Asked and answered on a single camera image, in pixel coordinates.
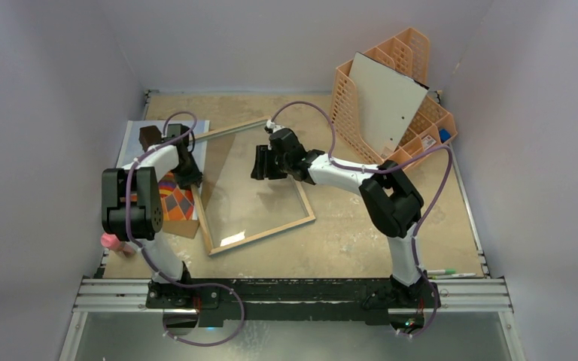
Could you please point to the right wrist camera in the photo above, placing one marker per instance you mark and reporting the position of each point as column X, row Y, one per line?
column 271, row 125

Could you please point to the red white card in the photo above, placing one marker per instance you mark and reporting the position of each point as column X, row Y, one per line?
column 429, row 141

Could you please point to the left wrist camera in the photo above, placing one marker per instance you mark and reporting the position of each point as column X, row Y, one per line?
column 177, row 130

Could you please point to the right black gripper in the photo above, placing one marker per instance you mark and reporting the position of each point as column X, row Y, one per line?
column 263, row 162

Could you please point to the brown cardboard backing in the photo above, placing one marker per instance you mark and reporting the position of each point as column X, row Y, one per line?
column 182, row 228

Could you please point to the pink glue stick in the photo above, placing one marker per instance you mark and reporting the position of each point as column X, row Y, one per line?
column 112, row 243

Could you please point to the blue item in organizer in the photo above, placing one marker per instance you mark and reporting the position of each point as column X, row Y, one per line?
column 445, row 135

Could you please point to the grey board in organizer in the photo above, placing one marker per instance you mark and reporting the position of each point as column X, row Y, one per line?
column 387, row 101

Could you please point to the hot air balloon photo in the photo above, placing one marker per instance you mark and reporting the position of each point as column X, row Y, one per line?
column 177, row 204

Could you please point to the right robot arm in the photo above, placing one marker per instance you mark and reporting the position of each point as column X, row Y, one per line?
column 391, row 200

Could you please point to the orange plastic desk organizer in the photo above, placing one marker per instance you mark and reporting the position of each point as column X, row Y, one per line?
column 408, row 53

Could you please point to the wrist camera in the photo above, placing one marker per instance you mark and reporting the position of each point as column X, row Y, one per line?
column 177, row 130
column 271, row 125

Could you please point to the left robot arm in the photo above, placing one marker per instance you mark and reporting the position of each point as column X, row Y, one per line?
column 133, row 213

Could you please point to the green marker pen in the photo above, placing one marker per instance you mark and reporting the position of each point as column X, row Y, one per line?
column 438, row 272

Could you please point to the blue wooden picture frame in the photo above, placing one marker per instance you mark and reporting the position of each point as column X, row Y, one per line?
column 249, row 189

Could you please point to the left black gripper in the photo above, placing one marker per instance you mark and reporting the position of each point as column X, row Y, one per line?
column 194, row 177

